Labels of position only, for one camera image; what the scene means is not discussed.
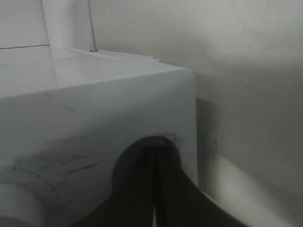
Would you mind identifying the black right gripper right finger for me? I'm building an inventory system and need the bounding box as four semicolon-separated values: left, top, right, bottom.
155;146;245;227

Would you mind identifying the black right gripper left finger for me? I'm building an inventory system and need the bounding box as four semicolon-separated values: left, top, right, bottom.
85;148;155;227

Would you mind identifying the white microwave oven body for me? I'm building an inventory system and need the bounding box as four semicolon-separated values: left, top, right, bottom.
0;47;198;227

